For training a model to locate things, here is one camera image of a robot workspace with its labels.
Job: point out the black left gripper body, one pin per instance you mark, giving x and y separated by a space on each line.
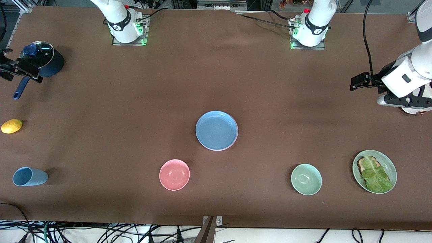
375 82

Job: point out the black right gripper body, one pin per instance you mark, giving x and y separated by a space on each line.
13 66

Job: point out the blue plate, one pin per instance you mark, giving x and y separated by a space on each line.
216 130

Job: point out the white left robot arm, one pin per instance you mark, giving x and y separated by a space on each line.
315 23

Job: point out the glass lid with blue knob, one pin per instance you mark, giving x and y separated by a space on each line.
44 54

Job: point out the dark blue saucepan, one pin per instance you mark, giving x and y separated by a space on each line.
58 64

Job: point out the yellow lemon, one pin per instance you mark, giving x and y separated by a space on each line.
11 126

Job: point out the toast slice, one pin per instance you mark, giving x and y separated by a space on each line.
361 164

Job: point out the green plate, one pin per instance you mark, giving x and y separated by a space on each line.
388 167

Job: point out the green lettuce leaf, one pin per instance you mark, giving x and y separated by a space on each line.
376 175

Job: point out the blue cup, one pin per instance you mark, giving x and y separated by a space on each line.
32 177

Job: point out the green bowl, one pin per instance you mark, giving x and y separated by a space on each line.
306 179

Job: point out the grey power strip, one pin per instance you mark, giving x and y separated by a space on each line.
221 5

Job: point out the pink bowl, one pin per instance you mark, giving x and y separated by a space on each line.
174 174

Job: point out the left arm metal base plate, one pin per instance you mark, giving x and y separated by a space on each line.
320 47

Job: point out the aluminium frame rail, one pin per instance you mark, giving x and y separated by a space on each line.
25 8
413 16

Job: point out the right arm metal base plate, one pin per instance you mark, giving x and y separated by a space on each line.
116 42

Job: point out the metal table edge bracket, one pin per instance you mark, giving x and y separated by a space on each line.
218 220

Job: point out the dark support post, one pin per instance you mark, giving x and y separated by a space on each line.
207 233

